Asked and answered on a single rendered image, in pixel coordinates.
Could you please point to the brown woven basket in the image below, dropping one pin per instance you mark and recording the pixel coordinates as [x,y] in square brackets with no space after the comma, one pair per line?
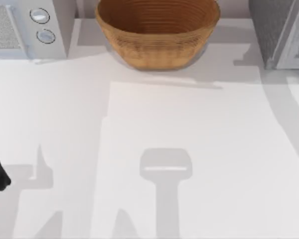
[157,49]

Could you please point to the pale microwave oven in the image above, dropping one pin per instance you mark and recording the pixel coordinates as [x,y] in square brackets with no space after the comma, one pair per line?
[57,30]

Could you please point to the round microwave knob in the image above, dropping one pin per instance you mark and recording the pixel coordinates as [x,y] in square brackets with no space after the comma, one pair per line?
[39,15]
[45,36]

